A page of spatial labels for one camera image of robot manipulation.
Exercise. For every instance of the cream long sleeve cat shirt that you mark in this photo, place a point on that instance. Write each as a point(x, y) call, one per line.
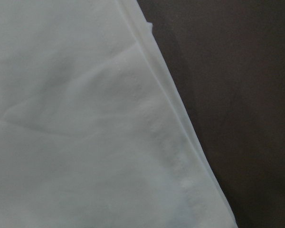
point(93, 132)

